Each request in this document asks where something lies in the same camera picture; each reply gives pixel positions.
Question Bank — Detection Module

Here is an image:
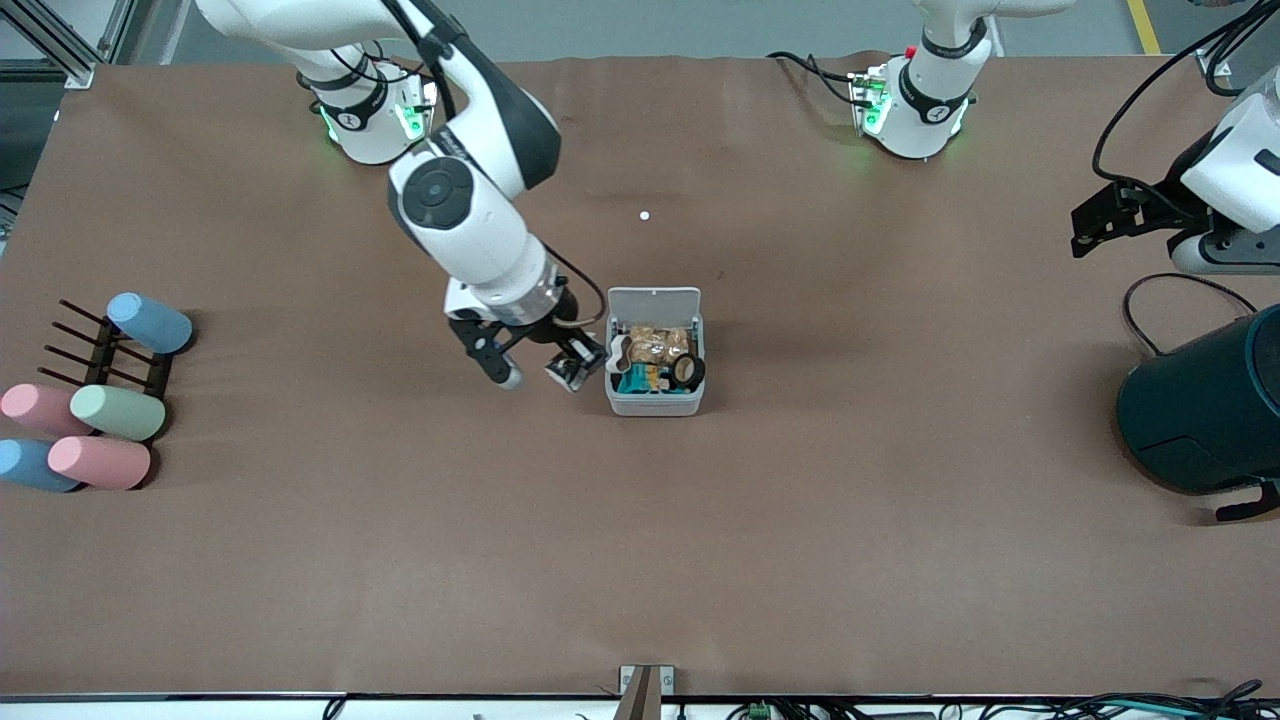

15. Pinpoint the green plastic cup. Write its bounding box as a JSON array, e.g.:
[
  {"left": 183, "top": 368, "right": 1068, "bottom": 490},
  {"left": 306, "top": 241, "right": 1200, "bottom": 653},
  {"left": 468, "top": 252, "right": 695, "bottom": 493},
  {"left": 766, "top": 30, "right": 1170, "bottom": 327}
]
[{"left": 70, "top": 384, "right": 167, "bottom": 442}]

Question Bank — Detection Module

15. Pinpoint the black wrapper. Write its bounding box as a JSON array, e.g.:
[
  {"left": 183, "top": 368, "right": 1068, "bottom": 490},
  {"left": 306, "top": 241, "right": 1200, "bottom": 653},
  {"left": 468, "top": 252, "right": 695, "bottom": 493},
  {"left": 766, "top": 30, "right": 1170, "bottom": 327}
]
[{"left": 545, "top": 355, "right": 593, "bottom": 394}]

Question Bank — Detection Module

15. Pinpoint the brown paper table cover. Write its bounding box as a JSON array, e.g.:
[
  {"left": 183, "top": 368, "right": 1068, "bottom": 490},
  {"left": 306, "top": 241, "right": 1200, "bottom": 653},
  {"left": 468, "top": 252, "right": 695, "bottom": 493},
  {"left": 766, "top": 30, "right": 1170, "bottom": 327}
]
[{"left": 0, "top": 55, "right": 1280, "bottom": 698}]

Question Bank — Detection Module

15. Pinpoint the teal snack packet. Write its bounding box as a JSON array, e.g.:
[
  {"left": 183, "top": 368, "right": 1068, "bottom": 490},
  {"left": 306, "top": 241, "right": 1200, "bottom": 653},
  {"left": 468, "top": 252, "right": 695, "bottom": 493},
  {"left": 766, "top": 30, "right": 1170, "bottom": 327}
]
[{"left": 617, "top": 362, "right": 677, "bottom": 397}]

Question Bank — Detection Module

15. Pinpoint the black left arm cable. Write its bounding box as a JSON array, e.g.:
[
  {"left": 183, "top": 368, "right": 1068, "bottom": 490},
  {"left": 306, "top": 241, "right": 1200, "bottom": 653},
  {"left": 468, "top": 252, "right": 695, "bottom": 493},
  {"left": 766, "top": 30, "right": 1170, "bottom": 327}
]
[{"left": 1093, "top": 0, "right": 1280, "bottom": 187}]

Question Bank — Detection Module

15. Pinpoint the metal edge bracket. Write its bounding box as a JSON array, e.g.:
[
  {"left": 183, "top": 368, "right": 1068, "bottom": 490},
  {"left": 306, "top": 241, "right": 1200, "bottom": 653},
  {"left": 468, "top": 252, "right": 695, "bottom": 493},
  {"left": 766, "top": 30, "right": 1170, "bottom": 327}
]
[{"left": 615, "top": 665, "right": 676, "bottom": 720}]

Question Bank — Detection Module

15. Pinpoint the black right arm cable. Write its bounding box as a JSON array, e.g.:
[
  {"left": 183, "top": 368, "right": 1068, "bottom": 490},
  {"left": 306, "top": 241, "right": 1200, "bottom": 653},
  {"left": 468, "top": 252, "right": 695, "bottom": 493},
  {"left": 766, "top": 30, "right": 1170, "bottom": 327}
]
[{"left": 380, "top": 0, "right": 609, "bottom": 331}]

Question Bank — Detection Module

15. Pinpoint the blue cup with round base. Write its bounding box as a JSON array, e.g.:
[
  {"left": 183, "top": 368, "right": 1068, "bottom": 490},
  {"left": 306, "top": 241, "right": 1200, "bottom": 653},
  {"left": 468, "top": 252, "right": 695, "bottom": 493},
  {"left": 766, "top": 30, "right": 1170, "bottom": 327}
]
[{"left": 107, "top": 292, "right": 194, "bottom": 354}]

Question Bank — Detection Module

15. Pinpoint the black cup drying rack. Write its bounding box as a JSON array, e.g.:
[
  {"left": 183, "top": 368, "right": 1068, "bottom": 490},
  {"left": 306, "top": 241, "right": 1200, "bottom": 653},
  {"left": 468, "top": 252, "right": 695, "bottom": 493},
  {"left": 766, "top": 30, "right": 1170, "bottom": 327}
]
[{"left": 38, "top": 298, "right": 173, "bottom": 401}]

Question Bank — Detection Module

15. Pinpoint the dark teal round appliance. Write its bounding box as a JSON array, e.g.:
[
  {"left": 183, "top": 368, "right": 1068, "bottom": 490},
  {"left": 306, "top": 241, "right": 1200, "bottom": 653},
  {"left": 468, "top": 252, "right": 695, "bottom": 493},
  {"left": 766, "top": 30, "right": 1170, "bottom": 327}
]
[{"left": 1117, "top": 305, "right": 1280, "bottom": 523}]

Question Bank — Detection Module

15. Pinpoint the brown snack packet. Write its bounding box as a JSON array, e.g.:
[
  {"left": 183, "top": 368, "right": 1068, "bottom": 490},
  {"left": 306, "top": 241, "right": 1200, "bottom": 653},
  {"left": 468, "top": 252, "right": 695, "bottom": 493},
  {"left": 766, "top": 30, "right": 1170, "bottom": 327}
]
[{"left": 628, "top": 326, "right": 695, "bottom": 367}]

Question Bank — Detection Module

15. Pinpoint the white square trash bin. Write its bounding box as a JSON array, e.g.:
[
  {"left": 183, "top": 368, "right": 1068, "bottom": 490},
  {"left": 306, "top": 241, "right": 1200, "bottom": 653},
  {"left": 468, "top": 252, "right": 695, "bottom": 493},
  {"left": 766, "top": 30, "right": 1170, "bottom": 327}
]
[{"left": 605, "top": 287, "right": 706, "bottom": 417}]

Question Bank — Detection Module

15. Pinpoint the black left base cable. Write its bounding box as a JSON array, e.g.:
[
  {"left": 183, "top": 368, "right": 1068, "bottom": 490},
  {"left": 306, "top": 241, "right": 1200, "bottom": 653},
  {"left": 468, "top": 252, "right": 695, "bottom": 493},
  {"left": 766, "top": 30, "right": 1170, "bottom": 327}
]
[{"left": 768, "top": 50, "right": 863, "bottom": 107}]

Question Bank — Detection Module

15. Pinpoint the pink plastic cup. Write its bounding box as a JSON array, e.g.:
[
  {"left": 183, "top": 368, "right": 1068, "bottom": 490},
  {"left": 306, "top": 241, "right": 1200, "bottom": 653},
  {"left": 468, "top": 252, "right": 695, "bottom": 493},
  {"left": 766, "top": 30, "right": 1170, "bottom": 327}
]
[
  {"left": 0, "top": 384, "right": 96, "bottom": 438},
  {"left": 48, "top": 436, "right": 152, "bottom": 491}
]

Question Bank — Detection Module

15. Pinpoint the bundle of cables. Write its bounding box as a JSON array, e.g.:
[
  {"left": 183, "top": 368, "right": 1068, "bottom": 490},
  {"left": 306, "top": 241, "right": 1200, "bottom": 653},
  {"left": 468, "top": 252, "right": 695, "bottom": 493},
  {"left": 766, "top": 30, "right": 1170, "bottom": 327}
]
[{"left": 1040, "top": 680, "right": 1280, "bottom": 720}]

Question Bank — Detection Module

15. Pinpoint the blue plastic cup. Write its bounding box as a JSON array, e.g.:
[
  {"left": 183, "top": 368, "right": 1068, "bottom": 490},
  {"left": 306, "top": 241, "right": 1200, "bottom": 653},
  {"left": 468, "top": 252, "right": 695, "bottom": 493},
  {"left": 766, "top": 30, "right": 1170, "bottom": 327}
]
[{"left": 0, "top": 438, "right": 81, "bottom": 493}]

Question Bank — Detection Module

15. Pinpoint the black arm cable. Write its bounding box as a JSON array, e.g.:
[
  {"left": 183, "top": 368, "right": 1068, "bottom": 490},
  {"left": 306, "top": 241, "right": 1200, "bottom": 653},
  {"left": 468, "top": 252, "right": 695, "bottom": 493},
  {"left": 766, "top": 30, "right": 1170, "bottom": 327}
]
[
  {"left": 380, "top": 0, "right": 609, "bottom": 331},
  {"left": 1093, "top": 0, "right": 1280, "bottom": 187}
]

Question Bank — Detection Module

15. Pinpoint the aluminium frame profile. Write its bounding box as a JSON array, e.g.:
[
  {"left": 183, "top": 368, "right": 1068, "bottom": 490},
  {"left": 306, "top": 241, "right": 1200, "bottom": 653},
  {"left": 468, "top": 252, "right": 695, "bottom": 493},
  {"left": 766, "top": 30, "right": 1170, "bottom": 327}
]
[
  {"left": 1195, "top": 0, "right": 1280, "bottom": 79},
  {"left": 0, "top": 0, "right": 136, "bottom": 91}
]

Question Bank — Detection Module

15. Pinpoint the black appliance power cable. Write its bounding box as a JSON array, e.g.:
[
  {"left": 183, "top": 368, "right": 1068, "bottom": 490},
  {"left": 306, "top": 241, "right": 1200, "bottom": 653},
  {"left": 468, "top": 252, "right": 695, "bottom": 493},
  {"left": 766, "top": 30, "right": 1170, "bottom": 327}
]
[{"left": 1122, "top": 273, "right": 1259, "bottom": 358}]

